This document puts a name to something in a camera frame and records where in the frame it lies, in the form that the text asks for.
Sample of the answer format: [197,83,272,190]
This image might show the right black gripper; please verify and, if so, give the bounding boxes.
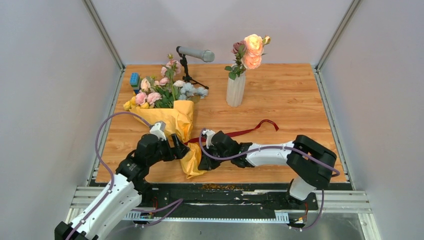
[198,143,232,171]

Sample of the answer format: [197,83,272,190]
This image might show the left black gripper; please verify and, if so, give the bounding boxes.
[147,133,190,166]

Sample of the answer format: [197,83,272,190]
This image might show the dark red ribbon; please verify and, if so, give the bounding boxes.
[184,119,280,145]

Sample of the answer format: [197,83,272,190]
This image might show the yellow flower bouquet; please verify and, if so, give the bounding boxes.
[123,53,209,179]

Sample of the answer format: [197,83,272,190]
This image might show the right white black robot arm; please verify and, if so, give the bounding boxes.
[196,129,341,209]

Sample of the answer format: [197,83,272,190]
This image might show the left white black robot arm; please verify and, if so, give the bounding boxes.
[54,133,190,240]

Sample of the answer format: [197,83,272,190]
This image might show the white ribbed vase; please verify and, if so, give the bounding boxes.
[226,72,246,107]

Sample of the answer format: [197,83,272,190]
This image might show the orange flowers in vase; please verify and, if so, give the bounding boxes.
[224,34,271,80]

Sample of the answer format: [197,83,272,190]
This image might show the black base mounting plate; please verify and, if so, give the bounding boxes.
[139,183,319,219]

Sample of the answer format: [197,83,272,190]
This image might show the colourful toy block train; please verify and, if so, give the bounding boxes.
[129,72,141,95]

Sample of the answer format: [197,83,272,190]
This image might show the silver microphone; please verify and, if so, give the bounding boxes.
[176,46,215,63]

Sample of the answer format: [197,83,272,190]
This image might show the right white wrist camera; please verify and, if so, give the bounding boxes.
[201,129,216,149]

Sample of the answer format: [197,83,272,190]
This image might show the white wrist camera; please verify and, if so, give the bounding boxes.
[201,129,216,149]
[149,121,167,141]

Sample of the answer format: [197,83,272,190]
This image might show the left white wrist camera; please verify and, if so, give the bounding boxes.
[149,121,167,141]

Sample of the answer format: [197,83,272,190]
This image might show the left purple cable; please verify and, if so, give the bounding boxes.
[64,111,153,240]

